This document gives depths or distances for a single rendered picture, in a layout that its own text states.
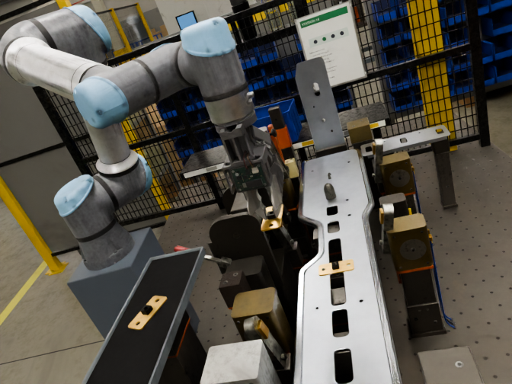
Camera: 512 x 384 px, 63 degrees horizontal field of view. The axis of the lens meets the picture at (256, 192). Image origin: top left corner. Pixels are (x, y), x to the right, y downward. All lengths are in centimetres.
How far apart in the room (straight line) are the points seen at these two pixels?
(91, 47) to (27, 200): 299
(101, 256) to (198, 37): 75
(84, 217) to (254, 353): 64
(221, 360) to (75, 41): 72
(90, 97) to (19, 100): 295
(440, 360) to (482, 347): 46
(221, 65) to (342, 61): 123
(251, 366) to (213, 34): 52
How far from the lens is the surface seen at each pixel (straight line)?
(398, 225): 104
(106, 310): 131
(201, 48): 65
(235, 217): 98
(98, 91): 67
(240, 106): 67
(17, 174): 388
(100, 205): 121
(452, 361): 78
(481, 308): 131
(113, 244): 124
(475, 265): 144
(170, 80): 72
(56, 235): 404
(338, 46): 184
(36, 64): 87
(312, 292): 98
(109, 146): 117
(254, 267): 98
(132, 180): 123
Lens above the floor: 164
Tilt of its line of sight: 25 degrees down
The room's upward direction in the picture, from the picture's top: 21 degrees counter-clockwise
